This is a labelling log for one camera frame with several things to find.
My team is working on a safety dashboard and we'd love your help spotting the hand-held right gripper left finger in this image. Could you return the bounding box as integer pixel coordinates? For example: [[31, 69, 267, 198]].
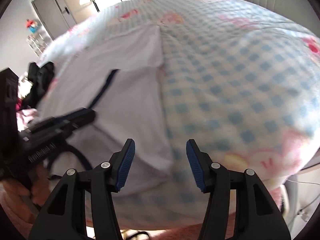
[[28, 138, 136, 240]]

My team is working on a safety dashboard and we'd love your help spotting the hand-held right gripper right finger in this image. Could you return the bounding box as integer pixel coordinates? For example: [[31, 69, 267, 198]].
[[186, 139, 292, 240]]

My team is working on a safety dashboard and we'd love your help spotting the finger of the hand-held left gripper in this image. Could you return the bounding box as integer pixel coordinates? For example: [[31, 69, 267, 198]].
[[32, 107, 97, 137]]

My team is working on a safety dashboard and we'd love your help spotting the white T-shirt with navy trim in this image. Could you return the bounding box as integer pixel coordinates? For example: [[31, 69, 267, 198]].
[[37, 21, 185, 230]]

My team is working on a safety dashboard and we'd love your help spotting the person's left forearm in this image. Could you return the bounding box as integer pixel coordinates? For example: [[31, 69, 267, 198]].
[[0, 165, 50, 228]]

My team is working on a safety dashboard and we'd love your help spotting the pink cat print pyjama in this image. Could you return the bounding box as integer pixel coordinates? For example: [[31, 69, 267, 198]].
[[16, 107, 40, 130]]

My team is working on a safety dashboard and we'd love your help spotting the black garment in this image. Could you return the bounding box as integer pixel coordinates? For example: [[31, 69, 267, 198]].
[[25, 61, 55, 110]]

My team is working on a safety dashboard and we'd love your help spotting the white shelf rack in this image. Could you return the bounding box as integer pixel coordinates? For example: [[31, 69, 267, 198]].
[[26, 32, 50, 58]]

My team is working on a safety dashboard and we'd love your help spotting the blue checked cartoon blanket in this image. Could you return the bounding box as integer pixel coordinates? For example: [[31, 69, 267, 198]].
[[40, 0, 320, 233]]

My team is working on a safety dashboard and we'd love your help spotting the grey door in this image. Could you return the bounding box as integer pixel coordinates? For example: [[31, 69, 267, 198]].
[[31, 0, 78, 39]]

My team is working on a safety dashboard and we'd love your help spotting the beige fridge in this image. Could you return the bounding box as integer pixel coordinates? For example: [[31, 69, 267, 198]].
[[64, 0, 100, 18]]

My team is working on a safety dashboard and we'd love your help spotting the white bedside table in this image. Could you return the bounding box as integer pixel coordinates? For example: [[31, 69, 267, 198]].
[[282, 155, 320, 225]]

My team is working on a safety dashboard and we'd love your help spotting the red blue wall toy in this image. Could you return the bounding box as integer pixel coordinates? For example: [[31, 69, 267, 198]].
[[25, 19, 42, 34]]

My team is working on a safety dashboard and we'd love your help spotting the white charging cable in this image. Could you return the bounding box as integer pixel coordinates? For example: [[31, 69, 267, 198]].
[[285, 172, 320, 222]]

